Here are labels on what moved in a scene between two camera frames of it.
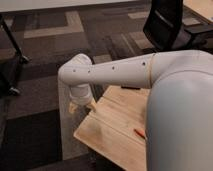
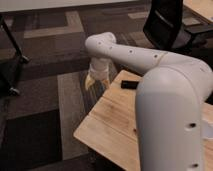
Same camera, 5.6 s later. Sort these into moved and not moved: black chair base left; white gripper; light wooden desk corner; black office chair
Moved: white gripper
Not moved: black office chair; black chair base left; light wooden desk corner
